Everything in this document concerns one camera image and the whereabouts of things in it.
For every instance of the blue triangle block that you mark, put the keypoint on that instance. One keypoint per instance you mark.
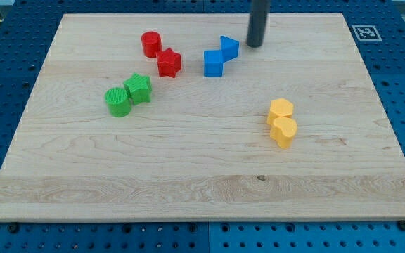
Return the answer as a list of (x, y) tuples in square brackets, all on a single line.
[(229, 48)]

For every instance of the white fiducial marker tag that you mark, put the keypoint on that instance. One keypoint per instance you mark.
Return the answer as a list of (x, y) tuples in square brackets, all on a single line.
[(366, 32)]

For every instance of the red cylinder block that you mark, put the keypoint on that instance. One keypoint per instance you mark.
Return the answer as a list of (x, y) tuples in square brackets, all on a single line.
[(151, 43)]

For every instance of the red star block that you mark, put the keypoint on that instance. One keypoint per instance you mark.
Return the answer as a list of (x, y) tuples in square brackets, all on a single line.
[(168, 63)]

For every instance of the green star block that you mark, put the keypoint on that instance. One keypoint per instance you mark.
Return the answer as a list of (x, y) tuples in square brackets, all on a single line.
[(139, 88)]

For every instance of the green cylinder block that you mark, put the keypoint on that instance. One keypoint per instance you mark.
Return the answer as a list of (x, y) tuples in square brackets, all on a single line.
[(118, 102)]

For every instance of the blue cube block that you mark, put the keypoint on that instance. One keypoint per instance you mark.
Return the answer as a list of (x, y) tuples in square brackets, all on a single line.
[(213, 63)]

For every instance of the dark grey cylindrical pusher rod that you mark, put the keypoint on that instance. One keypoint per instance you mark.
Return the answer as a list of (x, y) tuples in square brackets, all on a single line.
[(259, 11)]

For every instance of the light wooden board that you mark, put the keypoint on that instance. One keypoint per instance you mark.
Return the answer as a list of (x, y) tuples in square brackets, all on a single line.
[(200, 150)]

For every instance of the yellow heart block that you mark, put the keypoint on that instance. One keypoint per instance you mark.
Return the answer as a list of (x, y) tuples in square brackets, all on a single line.
[(283, 131)]

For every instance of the yellow hexagon block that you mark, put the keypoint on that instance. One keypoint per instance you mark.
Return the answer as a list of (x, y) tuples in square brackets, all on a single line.
[(279, 108)]

